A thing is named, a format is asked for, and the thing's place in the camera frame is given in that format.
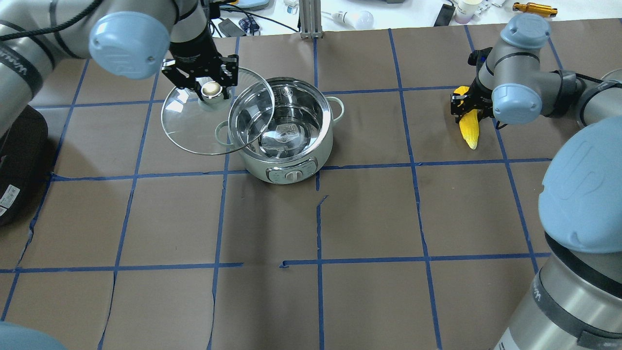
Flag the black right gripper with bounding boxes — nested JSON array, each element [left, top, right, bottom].
[[449, 47, 494, 124]]

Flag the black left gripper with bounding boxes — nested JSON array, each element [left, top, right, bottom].
[[162, 37, 239, 99]]

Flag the yellow corn cob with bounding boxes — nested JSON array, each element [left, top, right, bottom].
[[454, 86, 480, 149]]

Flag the glass pot lid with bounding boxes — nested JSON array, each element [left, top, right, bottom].
[[160, 67, 276, 156]]

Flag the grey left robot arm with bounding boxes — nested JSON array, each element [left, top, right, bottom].
[[1, 0, 239, 134]]

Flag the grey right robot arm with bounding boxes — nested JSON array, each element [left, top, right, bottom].
[[450, 13, 622, 350]]

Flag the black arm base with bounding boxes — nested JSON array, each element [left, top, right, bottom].
[[0, 106, 49, 226]]

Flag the mint green electric pot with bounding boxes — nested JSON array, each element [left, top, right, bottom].
[[215, 77, 345, 185]]

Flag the black power adapter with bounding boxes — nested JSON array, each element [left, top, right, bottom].
[[217, 18, 246, 37]]

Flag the light blue tray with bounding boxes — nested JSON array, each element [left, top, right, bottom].
[[216, 0, 271, 11]]

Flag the black phone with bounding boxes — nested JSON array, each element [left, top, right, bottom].
[[433, 4, 456, 27]]

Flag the white paper cup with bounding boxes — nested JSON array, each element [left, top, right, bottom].
[[454, 0, 483, 25]]

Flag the gold metal tool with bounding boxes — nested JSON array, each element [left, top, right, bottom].
[[512, 2, 558, 18]]

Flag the white light bulb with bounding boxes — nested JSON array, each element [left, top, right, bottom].
[[329, 11, 375, 30]]

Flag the black cable bundle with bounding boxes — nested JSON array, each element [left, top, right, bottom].
[[209, 0, 300, 37]]

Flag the aluminium profile post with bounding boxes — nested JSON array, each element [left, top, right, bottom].
[[298, 0, 324, 38]]

